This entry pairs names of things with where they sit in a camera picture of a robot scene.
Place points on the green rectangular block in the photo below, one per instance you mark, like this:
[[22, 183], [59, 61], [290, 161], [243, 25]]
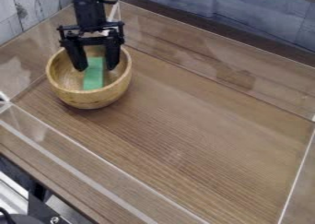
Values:
[[94, 74]]

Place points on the wooden bowl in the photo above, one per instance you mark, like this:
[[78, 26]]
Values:
[[66, 79]]

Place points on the clear acrylic corner bracket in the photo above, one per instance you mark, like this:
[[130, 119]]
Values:
[[112, 11]]

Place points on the black metal clamp bracket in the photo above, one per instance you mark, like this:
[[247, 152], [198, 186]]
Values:
[[42, 212]]

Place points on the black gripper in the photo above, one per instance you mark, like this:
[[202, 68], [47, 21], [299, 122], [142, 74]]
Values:
[[92, 30]]

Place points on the clear acrylic tray wall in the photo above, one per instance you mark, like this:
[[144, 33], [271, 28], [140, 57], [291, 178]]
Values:
[[203, 145]]

